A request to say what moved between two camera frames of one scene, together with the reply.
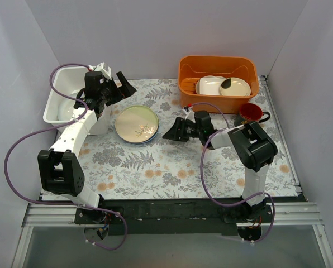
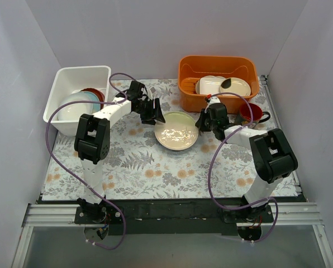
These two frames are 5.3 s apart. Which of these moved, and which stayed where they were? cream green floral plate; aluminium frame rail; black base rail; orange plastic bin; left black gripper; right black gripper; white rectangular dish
Moved: left black gripper; right black gripper; cream green floral plate
Stayed: aluminium frame rail; white rectangular dish; orange plastic bin; black base rail
